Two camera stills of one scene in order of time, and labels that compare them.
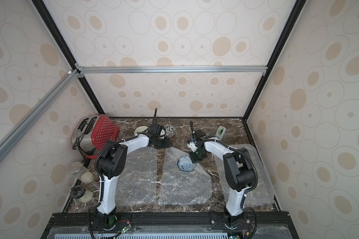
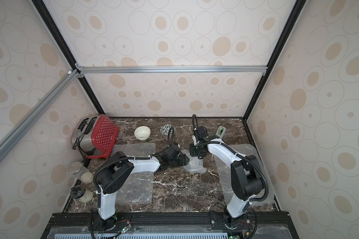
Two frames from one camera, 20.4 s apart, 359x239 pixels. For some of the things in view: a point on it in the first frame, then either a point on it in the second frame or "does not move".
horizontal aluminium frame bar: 204,69 does not move
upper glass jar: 77,170 does not move
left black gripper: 167,144 -> 184,160
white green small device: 220,132 does not move
